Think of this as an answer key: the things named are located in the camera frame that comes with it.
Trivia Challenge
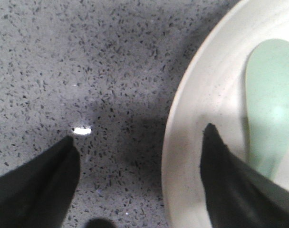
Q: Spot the pale green plastic spoon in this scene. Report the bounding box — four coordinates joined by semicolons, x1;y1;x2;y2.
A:
245;39;289;179

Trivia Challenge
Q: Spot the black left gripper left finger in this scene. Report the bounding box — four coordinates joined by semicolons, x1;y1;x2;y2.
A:
0;136;80;228

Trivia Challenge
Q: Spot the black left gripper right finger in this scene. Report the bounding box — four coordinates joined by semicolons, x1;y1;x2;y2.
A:
200;123;289;228

